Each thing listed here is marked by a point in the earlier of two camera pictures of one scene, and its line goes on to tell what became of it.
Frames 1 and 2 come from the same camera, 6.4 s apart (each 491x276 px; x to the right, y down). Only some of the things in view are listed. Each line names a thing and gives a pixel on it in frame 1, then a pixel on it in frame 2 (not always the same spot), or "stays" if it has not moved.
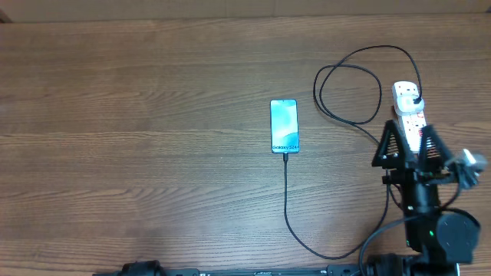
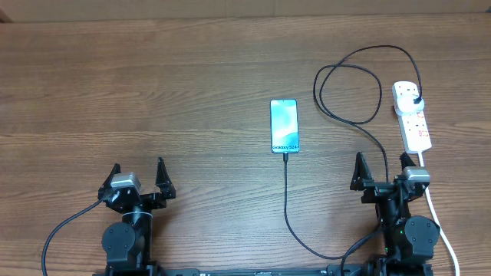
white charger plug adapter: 405,103 stays
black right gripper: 410,165 to 360,180
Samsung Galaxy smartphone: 285,126 stays
